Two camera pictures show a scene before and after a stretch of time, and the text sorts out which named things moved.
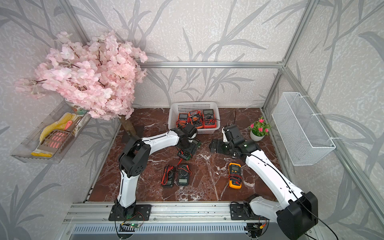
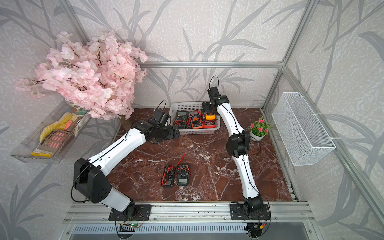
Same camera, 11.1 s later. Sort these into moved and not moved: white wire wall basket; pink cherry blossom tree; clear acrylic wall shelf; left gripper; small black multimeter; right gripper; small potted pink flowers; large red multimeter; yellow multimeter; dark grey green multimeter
Moved: yellow multimeter; left gripper; right gripper
Not moved: white wire wall basket; pink cherry blossom tree; small black multimeter; small potted pink flowers; dark grey green multimeter; clear acrylic wall shelf; large red multimeter
